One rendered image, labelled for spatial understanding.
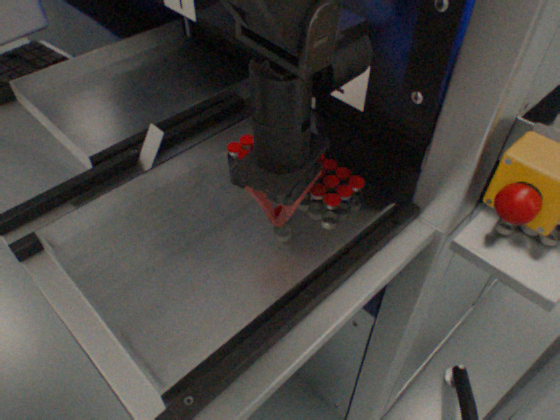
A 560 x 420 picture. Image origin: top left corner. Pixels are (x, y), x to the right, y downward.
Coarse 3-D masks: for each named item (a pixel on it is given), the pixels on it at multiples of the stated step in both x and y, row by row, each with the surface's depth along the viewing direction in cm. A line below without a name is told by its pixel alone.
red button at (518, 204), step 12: (504, 192) 45; (516, 192) 44; (528, 192) 44; (504, 204) 45; (516, 204) 44; (528, 204) 43; (540, 204) 44; (504, 216) 45; (516, 216) 44; (528, 216) 44
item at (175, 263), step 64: (128, 192) 60; (192, 192) 62; (64, 256) 55; (128, 256) 55; (192, 256) 55; (256, 256) 55; (320, 256) 55; (128, 320) 49; (192, 320) 49; (256, 320) 46; (192, 384) 44
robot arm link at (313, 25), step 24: (240, 24) 38; (312, 24) 33; (336, 24) 35; (360, 24) 42; (264, 48) 38; (312, 48) 35; (336, 48) 41; (360, 48) 43; (312, 72) 37; (336, 72) 42; (360, 72) 45; (312, 96) 45
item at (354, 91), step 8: (368, 72) 53; (352, 80) 55; (360, 80) 54; (344, 88) 57; (352, 88) 56; (360, 88) 55; (336, 96) 59; (344, 96) 58; (352, 96) 57; (360, 96) 56; (352, 104) 57; (360, 104) 56
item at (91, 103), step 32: (160, 32) 89; (64, 64) 80; (96, 64) 84; (128, 64) 86; (160, 64) 86; (192, 64) 86; (224, 64) 86; (32, 96) 78; (64, 96) 78; (96, 96) 78; (128, 96) 78; (160, 96) 78; (192, 96) 78; (224, 96) 74; (64, 128) 72; (96, 128) 72; (128, 128) 72; (160, 128) 69; (96, 160) 64
